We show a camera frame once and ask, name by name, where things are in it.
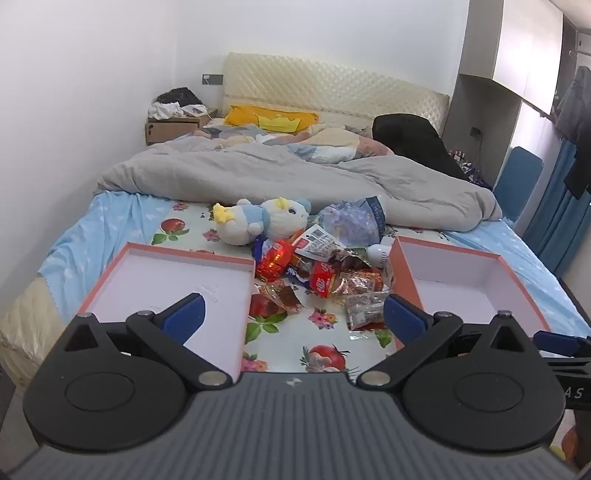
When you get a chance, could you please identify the translucent purple plastic bag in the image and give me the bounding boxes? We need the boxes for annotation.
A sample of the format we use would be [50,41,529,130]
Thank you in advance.
[318,196,389,245]

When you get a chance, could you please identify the large red snack packet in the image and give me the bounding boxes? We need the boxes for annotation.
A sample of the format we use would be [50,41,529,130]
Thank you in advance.
[310,261,384,296]

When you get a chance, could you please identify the hanging dark clothes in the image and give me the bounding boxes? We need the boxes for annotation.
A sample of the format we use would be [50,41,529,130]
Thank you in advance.
[556,67,591,199]

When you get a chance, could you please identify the white red label snack packet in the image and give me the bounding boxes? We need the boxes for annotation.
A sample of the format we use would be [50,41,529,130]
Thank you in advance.
[292,224,347,260]

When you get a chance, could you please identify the shiny brown snack packet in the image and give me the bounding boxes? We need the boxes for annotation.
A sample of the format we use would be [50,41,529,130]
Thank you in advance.
[341,248,384,278]

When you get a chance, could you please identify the shiny red orange snack packet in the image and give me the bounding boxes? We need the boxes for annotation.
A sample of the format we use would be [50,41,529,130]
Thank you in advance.
[255,239,296,282]

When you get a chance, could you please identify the blue curtain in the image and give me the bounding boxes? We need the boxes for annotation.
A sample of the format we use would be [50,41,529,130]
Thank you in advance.
[524,138,591,278]

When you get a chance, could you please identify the white round bottle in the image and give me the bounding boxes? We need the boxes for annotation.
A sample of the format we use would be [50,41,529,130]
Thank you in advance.
[366,244,393,268]

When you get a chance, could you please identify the patterned quilt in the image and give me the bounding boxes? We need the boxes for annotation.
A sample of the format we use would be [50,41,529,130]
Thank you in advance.
[191,122,393,164]

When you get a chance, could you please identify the grey blanket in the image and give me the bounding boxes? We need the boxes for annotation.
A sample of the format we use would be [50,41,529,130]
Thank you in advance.
[95,143,503,232]

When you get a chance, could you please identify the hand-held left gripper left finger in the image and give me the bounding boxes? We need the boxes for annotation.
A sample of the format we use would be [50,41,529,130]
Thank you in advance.
[62,293,232,388]

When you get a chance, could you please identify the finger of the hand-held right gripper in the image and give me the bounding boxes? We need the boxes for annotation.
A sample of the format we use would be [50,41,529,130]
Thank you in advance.
[545,356,591,371]
[533,330,591,358]

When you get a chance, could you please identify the pink shallow box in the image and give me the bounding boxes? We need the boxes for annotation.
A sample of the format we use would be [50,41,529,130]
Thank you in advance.
[388,236,552,356]

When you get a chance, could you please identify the cream quilted headboard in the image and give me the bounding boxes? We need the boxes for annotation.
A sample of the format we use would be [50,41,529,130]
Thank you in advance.
[223,52,451,134]

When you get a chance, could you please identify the blue chair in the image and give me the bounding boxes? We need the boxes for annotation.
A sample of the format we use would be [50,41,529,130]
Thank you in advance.
[493,147,544,222]

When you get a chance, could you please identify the grey white cabinet unit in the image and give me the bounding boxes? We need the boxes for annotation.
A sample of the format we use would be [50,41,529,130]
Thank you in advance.
[445,0,566,185]

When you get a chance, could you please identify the yellow pillow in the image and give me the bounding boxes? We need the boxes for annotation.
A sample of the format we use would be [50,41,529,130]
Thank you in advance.
[225,105,320,132]

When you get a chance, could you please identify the red brown snack packet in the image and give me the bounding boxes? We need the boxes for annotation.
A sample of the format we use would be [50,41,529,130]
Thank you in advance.
[252,282,303,319]

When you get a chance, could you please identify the pile of clothes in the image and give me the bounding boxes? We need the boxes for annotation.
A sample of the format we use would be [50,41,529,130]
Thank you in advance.
[148,88,208,120]

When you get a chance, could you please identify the clear dark snack packet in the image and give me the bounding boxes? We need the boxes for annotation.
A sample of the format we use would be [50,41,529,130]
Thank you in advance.
[344,291,389,330]

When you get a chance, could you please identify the white blue plush toy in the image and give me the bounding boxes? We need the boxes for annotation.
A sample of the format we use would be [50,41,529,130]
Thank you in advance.
[212,198,312,245]

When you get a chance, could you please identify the cardboard box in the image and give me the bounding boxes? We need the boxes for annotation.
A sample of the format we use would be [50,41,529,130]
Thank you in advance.
[146,108,219,146]

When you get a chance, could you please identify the black cloth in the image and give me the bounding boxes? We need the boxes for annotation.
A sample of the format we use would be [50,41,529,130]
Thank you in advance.
[372,114,481,185]

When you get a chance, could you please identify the beige mattress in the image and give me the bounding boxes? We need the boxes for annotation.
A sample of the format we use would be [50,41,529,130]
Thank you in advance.
[0,272,88,388]

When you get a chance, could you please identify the plaid cloth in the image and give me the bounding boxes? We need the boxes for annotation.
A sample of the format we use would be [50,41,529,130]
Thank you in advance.
[447,148,492,188]

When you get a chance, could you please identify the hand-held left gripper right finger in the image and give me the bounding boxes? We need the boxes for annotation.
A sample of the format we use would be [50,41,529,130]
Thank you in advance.
[355,293,528,388]

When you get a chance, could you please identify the shallow pink box lid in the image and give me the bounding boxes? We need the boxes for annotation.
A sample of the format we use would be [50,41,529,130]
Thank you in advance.
[76,243,256,379]

